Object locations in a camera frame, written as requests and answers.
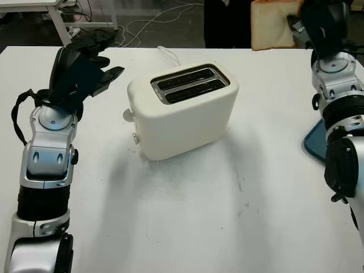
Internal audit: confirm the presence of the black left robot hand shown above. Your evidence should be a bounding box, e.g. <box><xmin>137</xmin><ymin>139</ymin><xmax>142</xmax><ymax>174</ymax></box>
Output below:
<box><xmin>36</xmin><ymin>29</ymin><xmax>126</xmax><ymax>120</ymax></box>

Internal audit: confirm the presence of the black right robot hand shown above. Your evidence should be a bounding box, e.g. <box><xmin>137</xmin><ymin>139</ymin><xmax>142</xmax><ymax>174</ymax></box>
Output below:
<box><xmin>286</xmin><ymin>0</ymin><xmax>351</xmax><ymax>55</ymax></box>

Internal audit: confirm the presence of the slice of toast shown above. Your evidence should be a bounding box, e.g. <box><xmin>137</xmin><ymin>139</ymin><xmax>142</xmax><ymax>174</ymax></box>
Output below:
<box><xmin>250</xmin><ymin>0</ymin><xmax>304</xmax><ymax>52</ymax></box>

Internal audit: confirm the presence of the person in black trousers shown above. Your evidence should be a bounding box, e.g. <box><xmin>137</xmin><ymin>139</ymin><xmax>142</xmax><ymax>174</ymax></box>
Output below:
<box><xmin>203</xmin><ymin>0</ymin><xmax>254</xmax><ymax>49</ymax></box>

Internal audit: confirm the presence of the cream two-slot toaster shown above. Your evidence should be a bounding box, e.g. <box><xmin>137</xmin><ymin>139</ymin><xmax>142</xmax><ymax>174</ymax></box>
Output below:
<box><xmin>122</xmin><ymin>60</ymin><xmax>240</xmax><ymax>162</ymax></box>

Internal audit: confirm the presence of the white desk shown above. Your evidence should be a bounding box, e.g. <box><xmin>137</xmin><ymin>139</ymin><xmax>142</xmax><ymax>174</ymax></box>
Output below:
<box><xmin>0</xmin><ymin>0</ymin><xmax>119</xmax><ymax>46</ymax></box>

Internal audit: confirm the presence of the blue plastic tray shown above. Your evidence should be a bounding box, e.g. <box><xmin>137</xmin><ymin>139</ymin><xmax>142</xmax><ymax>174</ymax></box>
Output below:
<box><xmin>301</xmin><ymin>118</ymin><xmax>330</xmax><ymax>164</ymax></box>

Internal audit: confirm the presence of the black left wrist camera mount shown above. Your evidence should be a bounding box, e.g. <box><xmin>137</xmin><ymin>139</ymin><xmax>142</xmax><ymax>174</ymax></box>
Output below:
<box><xmin>52</xmin><ymin>54</ymin><xmax>105</xmax><ymax>105</ymax></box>

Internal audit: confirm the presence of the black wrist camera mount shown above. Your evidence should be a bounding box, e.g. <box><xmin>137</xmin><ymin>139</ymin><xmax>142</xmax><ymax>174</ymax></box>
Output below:
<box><xmin>52</xmin><ymin>54</ymin><xmax>105</xmax><ymax>105</ymax></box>
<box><xmin>305</xmin><ymin>13</ymin><xmax>335</xmax><ymax>59</ymax></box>

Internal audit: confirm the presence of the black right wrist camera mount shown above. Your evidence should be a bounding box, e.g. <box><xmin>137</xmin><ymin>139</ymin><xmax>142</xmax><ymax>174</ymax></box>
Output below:
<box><xmin>305</xmin><ymin>13</ymin><xmax>335</xmax><ymax>59</ymax></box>

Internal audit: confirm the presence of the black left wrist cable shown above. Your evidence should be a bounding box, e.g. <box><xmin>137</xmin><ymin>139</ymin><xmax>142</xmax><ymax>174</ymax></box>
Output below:
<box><xmin>10</xmin><ymin>88</ymin><xmax>40</xmax><ymax>144</ymax></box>

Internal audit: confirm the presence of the white toaster power cord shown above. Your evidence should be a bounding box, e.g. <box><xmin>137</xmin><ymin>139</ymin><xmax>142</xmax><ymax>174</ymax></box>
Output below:
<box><xmin>157</xmin><ymin>46</ymin><xmax>180</xmax><ymax>67</ymax></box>

